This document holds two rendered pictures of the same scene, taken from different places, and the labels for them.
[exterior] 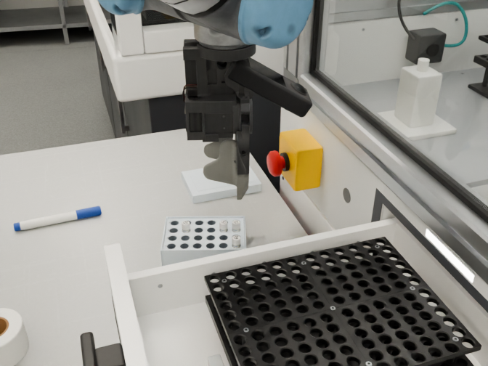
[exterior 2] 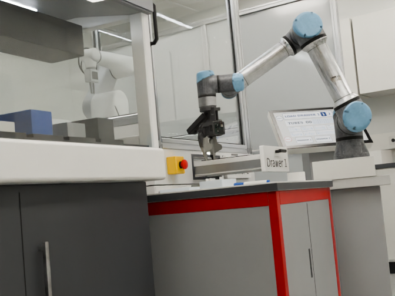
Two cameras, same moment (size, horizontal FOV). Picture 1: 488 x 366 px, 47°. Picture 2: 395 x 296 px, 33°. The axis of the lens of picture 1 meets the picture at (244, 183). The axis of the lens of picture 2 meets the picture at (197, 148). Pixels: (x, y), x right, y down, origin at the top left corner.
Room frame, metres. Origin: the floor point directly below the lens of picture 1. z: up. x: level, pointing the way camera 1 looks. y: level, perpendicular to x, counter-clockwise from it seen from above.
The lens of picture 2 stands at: (2.58, 1.91, 0.71)
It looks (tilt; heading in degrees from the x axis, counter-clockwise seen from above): 5 degrees up; 226
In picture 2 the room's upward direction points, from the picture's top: 5 degrees counter-clockwise
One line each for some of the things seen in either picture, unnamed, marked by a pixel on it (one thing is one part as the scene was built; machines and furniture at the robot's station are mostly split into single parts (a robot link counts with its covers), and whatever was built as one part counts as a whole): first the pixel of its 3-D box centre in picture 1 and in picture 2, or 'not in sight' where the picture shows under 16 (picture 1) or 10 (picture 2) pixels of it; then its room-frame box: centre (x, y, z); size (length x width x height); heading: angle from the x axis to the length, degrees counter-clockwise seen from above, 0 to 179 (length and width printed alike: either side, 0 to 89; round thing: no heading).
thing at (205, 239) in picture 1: (205, 242); (217, 184); (0.67, 0.06, 0.78); 0.12 x 0.08 x 0.04; 91
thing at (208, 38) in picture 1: (225, 24); (207, 103); (0.65, 0.02, 1.12); 0.08 x 0.08 x 0.05
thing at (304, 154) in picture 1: (298, 159); (176, 165); (0.76, -0.08, 0.88); 0.07 x 0.05 x 0.07; 18
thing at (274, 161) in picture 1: (278, 163); (183, 164); (0.75, -0.05, 0.88); 0.04 x 0.03 x 0.04; 18
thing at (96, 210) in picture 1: (58, 218); (251, 183); (0.75, 0.31, 0.77); 0.14 x 0.02 x 0.02; 111
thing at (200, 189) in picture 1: (221, 181); (180, 190); (0.86, 0.04, 0.77); 0.13 x 0.09 x 0.02; 109
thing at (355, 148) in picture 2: not in sight; (350, 148); (0.14, 0.35, 0.89); 0.15 x 0.15 x 0.10
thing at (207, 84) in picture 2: not in sight; (206, 84); (0.65, 0.02, 1.20); 0.09 x 0.08 x 0.11; 135
